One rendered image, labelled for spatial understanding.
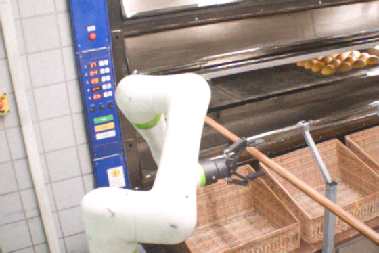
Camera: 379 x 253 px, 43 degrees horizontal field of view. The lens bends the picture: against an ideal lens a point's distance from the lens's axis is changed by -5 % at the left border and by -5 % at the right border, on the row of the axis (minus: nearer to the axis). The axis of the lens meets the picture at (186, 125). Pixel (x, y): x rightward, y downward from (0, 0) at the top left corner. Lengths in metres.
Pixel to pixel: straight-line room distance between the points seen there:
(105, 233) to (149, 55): 1.22
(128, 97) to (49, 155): 0.92
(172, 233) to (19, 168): 1.24
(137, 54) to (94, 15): 0.28
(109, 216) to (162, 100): 0.40
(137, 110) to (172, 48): 0.90
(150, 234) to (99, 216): 0.13
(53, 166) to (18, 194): 0.21
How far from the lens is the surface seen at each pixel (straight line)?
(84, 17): 2.17
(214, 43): 2.43
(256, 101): 2.63
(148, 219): 1.20
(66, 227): 2.49
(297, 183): 1.77
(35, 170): 2.31
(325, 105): 2.93
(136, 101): 1.47
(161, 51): 2.32
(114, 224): 1.23
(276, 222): 2.60
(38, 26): 2.17
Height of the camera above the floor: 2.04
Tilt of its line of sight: 21 degrees down
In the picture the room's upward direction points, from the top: 5 degrees counter-clockwise
